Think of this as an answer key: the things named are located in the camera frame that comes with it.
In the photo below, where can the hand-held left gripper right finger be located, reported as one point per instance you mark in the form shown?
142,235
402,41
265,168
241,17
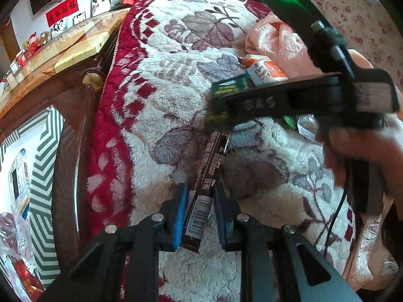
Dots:
222,221

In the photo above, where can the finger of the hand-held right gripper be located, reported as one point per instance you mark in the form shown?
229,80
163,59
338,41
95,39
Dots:
267,102

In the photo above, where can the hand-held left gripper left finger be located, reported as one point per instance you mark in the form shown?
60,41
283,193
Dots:
181,218

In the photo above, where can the brown snack bar packet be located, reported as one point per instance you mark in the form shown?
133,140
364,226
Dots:
201,195

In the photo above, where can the green snack packet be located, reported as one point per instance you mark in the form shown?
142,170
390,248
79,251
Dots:
226,89

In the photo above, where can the white box with striped rim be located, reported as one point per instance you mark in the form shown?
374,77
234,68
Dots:
45,163

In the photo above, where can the person's right hand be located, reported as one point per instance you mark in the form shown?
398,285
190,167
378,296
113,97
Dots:
340,146

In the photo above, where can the orange white snack packet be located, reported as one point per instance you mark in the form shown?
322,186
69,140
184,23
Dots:
267,69

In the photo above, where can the clear plastic wrapper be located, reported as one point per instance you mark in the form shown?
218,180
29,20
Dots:
308,125

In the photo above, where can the red white floral blanket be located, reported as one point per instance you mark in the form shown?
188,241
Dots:
176,100

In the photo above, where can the round pastry in clear wrapper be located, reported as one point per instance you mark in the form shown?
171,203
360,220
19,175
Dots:
19,179

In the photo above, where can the red snack packet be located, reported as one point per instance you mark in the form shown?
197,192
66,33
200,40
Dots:
26,281

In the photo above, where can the clear plastic bag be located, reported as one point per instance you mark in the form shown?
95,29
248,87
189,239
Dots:
14,236

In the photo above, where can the wooden sideboard with glass top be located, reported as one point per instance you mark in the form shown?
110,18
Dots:
47,66

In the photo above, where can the brown plush bear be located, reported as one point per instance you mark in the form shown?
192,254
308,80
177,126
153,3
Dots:
44,37

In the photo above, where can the red gift box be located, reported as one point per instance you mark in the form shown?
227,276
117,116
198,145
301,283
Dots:
18,59

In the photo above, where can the red plush toy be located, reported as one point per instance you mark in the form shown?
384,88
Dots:
31,42

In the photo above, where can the small portrait photo frame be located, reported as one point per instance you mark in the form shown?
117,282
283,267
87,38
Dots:
79,19

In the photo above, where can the small couple photo frame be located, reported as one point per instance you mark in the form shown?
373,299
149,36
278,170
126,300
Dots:
59,28

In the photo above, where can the red wall poster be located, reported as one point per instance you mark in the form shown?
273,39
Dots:
61,12

